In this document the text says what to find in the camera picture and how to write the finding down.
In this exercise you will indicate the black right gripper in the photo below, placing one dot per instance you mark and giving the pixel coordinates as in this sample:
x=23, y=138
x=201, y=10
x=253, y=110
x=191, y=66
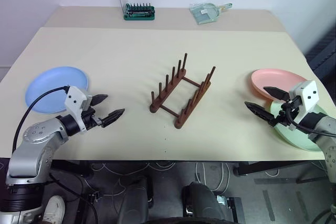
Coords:
x=282, y=117

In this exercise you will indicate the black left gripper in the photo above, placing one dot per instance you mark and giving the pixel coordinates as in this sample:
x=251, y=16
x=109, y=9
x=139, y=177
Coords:
x=89, y=120

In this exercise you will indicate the pink plate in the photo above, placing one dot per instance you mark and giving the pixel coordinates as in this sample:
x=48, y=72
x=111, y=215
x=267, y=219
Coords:
x=273, y=78

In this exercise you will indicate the light green plate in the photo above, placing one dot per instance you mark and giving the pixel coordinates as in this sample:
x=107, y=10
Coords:
x=294, y=138

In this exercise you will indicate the blue plate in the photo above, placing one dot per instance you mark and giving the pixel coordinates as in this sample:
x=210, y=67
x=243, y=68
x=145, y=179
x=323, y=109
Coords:
x=52, y=85

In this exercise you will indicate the brown wooden dish rack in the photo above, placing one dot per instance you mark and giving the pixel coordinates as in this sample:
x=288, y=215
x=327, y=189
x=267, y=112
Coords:
x=179, y=123

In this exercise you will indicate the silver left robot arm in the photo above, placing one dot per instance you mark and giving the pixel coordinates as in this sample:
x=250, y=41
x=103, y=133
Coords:
x=34, y=132

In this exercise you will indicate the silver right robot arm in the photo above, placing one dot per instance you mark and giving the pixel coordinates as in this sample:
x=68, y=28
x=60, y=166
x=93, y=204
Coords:
x=325, y=127

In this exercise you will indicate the black chair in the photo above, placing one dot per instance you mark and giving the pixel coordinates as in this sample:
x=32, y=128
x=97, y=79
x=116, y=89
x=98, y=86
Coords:
x=325, y=56

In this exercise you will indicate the dark grey rounded shape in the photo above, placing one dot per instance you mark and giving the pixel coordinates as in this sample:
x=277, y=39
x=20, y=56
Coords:
x=200, y=200
x=135, y=200

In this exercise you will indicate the light green packaged dustpan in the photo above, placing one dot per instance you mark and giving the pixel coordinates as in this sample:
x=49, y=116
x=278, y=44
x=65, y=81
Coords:
x=207, y=14

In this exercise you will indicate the white shoe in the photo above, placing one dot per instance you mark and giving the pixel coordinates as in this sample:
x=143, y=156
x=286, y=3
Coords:
x=53, y=208

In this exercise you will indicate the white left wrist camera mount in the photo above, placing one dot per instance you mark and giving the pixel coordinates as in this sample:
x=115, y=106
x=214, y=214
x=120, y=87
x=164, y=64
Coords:
x=74, y=98

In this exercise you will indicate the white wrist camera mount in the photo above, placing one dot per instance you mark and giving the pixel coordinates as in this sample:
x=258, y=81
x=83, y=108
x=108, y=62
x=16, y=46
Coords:
x=308, y=93
x=74, y=98

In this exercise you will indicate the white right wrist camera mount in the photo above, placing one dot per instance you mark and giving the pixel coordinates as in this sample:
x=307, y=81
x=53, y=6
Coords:
x=308, y=93

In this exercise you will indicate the black table frame bar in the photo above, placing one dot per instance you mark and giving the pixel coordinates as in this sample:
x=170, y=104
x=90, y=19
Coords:
x=275, y=168

